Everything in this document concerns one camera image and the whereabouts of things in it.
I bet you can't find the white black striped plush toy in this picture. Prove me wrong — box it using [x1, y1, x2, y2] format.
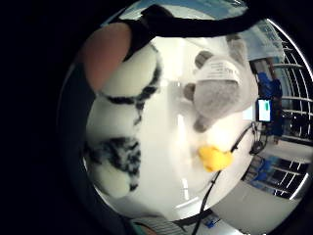
[83, 42, 164, 200]

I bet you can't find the gray plush toy white label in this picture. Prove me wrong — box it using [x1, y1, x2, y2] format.
[182, 33, 259, 133]

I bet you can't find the small monitor screen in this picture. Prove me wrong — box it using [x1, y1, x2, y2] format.
[256, 98, 274, 123]

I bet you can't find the yellow rubber duck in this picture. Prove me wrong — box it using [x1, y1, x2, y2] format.
[198, 144, 235, 173]

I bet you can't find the small blue object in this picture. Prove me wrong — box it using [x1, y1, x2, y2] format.
[204, 218, 219, 229]

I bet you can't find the white window frame grid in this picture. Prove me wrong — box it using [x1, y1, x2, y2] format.
[272, 30, 313, 143]

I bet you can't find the black cable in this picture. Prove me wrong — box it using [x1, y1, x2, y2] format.
[191, 120, 266, 235]

